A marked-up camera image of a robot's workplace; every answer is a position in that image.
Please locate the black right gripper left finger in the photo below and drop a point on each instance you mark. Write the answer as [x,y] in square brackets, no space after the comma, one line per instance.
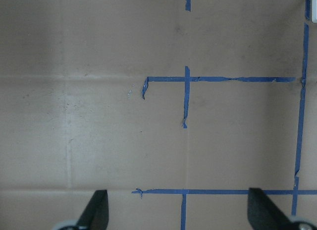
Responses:
[96,214]

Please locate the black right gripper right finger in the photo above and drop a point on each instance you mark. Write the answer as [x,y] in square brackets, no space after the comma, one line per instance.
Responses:
[263,214]

